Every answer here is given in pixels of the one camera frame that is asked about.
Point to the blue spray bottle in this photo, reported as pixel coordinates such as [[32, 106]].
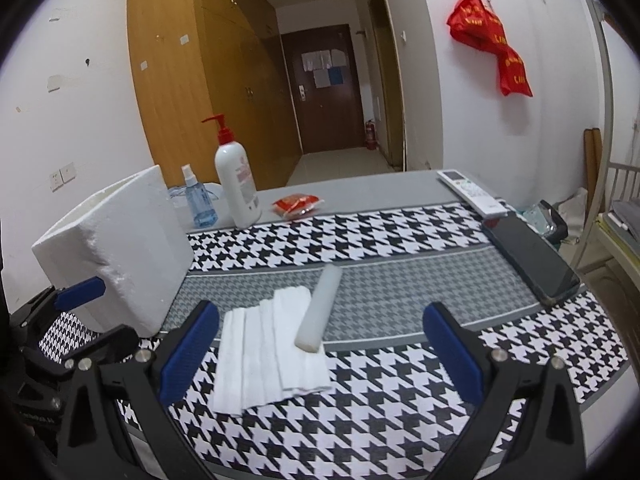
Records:
[[201, 219]]

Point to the red plastic bag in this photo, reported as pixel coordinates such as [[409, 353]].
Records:
[[475, 25]]

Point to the houndstooth table mat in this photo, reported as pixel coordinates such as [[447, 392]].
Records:
[[392, 411]]

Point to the white styrofoam box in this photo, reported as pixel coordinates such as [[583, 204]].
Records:
[[129, 236]]

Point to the wooden side door frame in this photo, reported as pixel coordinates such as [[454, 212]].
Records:
[[388, 65]]

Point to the red snack packet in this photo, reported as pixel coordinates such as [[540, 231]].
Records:
[[296, 205]]

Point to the white tissue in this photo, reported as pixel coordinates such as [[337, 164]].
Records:
[[258, 362]]

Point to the wooden wardrobe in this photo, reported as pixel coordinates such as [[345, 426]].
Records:
[[193, 59]]

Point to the dark brown entrance door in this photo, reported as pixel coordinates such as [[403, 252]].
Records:
[[325, 88]]

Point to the black smartphone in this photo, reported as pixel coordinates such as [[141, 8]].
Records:
[[538, 264]]

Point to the wooden planks leaning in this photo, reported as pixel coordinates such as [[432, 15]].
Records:
[[592, 169]]

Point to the wall switch panel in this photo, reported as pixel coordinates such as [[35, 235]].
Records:
[[62, 176]]

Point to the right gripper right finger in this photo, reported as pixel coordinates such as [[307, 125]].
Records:
[[548, 442]]

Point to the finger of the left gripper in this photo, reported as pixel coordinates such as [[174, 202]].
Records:
[[73, 297]]

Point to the white foam tube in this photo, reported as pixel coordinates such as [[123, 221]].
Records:
[[311, 330]]

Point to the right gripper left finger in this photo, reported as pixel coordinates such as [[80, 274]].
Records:
[[94, 442]]

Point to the red fire extinguisher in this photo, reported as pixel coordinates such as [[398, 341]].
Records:
[[371, 142]]

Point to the white remote control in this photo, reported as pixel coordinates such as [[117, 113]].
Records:
[[475, 196]]

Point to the white pump lotion bottle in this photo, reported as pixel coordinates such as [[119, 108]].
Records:
[[235, 176]]

